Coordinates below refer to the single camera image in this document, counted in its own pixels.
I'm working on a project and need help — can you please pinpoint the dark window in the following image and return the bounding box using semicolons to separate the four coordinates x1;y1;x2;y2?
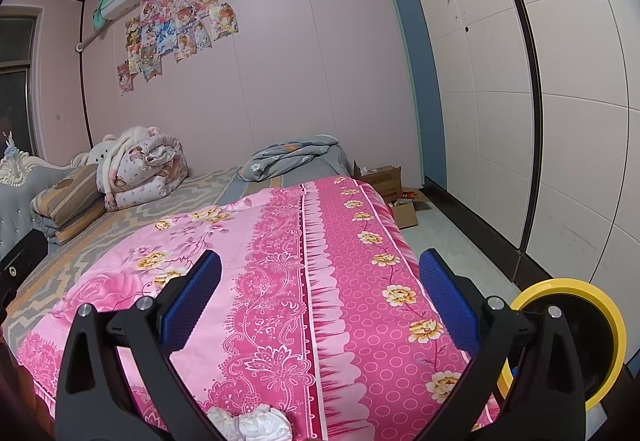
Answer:
0;5;42;158

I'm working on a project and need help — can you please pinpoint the white plush toy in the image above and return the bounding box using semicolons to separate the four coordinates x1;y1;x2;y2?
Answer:
86;133;127;168

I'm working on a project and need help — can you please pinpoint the grey floral blanket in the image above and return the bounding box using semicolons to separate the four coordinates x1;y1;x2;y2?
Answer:
238;134;347;183

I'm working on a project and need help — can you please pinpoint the striped folded quilt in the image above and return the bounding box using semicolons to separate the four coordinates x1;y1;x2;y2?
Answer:
30;164;109;247

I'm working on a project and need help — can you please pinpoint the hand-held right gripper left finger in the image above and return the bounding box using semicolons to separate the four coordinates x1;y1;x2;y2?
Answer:
55;251;223;441

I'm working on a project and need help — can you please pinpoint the closed cardboard box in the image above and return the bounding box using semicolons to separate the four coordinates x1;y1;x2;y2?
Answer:
352;160;404;202

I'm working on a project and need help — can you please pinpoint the yellow rimmed black trash bin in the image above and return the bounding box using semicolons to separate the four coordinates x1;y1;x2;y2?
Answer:
492;278;629;413

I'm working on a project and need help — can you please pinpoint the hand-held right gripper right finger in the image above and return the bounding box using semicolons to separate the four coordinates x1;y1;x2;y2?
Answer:
414;249;587;441

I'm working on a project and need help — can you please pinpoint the white wardrobe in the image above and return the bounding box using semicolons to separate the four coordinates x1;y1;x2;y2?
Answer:
376;0;640;303

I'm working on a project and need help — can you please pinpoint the white floral folded quilt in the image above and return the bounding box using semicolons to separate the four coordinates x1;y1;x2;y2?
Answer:
96;125;191;212

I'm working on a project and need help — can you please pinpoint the white wall pipe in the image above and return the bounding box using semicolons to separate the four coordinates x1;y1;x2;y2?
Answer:
74;28;102;54

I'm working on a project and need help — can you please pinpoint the white grey tufted headboard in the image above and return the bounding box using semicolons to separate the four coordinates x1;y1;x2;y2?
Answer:
0;130;92;263

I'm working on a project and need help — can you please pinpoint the pink floral blanket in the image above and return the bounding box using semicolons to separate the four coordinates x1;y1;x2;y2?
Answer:
15;175;502;441

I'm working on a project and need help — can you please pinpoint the white plastic bag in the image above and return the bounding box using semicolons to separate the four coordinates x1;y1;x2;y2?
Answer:
206;404;294;441

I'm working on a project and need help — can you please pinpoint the cluster of wall posters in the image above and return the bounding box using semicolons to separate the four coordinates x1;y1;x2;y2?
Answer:
116;0;242;97

